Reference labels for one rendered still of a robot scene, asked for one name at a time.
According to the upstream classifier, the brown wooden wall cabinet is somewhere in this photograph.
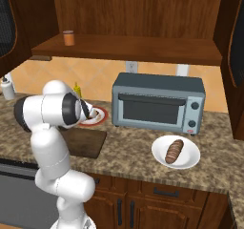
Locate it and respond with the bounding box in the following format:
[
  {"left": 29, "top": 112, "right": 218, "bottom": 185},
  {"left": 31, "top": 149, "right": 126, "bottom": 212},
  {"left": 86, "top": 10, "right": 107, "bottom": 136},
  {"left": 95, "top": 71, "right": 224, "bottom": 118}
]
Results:
[{"left": 14, "top": 0, "right": 244, "bottom": 67}]

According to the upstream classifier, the orange jam jar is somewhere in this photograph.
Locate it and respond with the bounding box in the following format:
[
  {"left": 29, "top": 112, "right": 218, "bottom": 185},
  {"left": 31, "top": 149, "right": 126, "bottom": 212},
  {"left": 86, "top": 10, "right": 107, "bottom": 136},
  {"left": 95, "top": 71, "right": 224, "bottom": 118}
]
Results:
[{"left": 62, "top": 30, "right": 76, "bottom": 47}]

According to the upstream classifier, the brown chocolate glazed pastry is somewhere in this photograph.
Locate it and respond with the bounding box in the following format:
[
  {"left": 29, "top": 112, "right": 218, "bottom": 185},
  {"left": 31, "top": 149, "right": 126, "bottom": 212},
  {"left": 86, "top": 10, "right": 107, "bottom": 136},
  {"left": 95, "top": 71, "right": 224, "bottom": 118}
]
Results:
[{"left": 164, "top": 138, "right": 185, "bottom": 165}]

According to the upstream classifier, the white shaker bottle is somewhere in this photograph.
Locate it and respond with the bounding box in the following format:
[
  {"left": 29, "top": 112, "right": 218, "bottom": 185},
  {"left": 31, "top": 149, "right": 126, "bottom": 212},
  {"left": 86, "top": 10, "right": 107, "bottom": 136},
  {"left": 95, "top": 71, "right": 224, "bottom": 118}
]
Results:
[{"left": 0, "top": 76, "right": 16, "bottom": 101}]

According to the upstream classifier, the white wall switch plate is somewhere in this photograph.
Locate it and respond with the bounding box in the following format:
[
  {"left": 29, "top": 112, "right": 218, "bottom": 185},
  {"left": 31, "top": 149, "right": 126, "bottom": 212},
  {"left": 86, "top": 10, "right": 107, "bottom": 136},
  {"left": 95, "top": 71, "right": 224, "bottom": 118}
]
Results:
[{"left": 176, "top": 63, "right": 191, "bottom": 77}]

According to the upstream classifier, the dark wooden cutting board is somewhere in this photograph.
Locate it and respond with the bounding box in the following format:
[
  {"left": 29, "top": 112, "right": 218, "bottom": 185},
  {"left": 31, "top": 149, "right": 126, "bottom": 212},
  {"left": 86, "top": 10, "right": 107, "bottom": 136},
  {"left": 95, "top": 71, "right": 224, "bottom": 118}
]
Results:
[{"left": 58, "top": 127, "right": 109, "bottom": 160}]

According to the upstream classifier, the wooden base cabinet door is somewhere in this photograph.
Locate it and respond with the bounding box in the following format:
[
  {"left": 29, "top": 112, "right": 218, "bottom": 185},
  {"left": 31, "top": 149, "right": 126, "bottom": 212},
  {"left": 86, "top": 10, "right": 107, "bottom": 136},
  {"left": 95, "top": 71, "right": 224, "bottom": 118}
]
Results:
[
  {"left": 128, "top": 196, "right": 208, "bottom": 229},
  {"left": 83, "top": 190, "right": 128, "bottom": 229}
]

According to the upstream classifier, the grey toaster oven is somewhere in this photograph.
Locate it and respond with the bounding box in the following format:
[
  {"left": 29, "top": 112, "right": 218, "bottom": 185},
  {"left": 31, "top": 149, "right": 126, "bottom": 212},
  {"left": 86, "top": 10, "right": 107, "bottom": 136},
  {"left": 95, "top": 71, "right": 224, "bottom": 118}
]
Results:
[{"left": 111, "top": 72, "right": 207, "bottom": 136}]

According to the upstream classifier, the wooden drawer front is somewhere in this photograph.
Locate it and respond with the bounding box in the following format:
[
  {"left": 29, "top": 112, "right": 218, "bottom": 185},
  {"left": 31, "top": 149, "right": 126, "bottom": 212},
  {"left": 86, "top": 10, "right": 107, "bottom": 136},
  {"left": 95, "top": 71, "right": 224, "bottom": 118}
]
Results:
[
  {"left": 86, "top": 173, "right": 129, "bottom": 193},
  {"left": 140, "top": 180, "right": 210, "bottom": 209}
]

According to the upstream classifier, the white wall outlet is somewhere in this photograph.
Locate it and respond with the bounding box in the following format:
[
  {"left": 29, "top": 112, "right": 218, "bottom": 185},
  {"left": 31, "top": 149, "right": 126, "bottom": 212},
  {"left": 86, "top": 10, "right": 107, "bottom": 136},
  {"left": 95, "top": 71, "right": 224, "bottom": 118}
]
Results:
[{"left": 125, "top": 60, "right": 138, "bottom": 74}]

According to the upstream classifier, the yellow bottle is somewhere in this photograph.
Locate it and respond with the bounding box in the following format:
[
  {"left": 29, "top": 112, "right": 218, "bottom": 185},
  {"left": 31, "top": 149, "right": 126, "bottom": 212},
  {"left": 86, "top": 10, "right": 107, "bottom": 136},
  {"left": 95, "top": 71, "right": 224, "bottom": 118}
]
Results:
[{"left": 72, "top": 81, "right": 83, "bottom": 100}]

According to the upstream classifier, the grey dishwasher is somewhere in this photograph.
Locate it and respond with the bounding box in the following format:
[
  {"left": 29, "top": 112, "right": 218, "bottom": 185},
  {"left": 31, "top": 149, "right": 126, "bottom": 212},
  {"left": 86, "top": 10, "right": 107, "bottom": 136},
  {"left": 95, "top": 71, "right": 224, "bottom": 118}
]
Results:
[{"left": 0, "top": 158, "right": 61, "bottom": 229}]

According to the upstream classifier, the red rimmed white plate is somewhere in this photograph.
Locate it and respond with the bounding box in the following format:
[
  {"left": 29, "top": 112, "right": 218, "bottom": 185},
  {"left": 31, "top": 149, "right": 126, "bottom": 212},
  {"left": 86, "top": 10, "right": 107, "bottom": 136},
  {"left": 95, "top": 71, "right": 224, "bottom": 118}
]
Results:
[{"left": 78, "top": 105, "right": 110, "bottom": 128}]

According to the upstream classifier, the dark cabinet door handle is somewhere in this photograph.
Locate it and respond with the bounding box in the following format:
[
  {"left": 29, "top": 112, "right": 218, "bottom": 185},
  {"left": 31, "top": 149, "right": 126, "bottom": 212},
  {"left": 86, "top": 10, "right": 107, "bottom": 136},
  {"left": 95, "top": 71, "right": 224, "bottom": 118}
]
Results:
[
  {"left": 116, "top": 198, "right": 124, "bottom": 227},
  {"left": 129, "top": 200, "right": 135, "bottom": 229}
]

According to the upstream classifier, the dark toaster oven handle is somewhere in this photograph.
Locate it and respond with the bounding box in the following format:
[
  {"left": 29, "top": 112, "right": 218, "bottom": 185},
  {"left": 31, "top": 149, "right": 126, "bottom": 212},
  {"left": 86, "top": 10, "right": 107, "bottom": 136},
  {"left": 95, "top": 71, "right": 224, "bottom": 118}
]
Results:
[{"left": 117, "top": 93, "right": 187, "bottom": 107}]

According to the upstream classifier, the wooden cabinet door dark panel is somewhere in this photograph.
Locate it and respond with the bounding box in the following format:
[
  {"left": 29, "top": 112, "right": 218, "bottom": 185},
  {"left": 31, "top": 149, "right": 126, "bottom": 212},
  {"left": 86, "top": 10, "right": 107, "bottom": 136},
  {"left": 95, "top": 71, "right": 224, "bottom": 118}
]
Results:
[
  {"left": 212, "top": 0, "right": 244, "bottom": 141},
  {"left": 0, "top": 0, "right": 33, "bottom": 79}
]

